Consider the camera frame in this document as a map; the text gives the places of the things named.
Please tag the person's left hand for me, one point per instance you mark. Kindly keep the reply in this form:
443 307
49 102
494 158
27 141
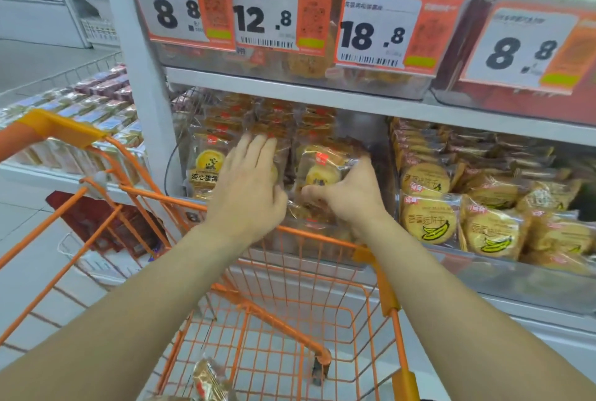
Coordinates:
247 196

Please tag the person's right hand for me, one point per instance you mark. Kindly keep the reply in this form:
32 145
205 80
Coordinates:
358 196

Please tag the rows of egg yolk packets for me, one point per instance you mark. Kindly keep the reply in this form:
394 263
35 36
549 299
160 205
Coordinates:
209 158

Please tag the white metal store shelf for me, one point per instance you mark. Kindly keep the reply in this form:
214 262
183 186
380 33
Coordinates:
139 112

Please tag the orange shopping cart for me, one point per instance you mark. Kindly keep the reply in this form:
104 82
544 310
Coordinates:
60 128

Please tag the person's left forearm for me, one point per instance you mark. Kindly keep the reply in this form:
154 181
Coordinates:
116 321

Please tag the person's right forearm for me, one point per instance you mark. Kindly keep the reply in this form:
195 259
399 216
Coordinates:
465 331

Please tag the red carton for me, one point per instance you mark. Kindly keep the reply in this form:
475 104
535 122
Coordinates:
512 105

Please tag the orange white price tag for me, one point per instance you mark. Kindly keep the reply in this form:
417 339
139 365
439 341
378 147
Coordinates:
163 9
193 217
372 33
260 14
507 51

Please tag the group of banana biscuit packets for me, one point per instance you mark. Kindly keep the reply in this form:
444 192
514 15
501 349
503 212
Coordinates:
428 224

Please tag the red box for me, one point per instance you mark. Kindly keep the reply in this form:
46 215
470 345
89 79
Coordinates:
93 224

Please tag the group of silver boxed cakes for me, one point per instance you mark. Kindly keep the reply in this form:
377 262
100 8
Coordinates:
93 107

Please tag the white store cabinet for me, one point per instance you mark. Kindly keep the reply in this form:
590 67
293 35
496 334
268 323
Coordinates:
37 19

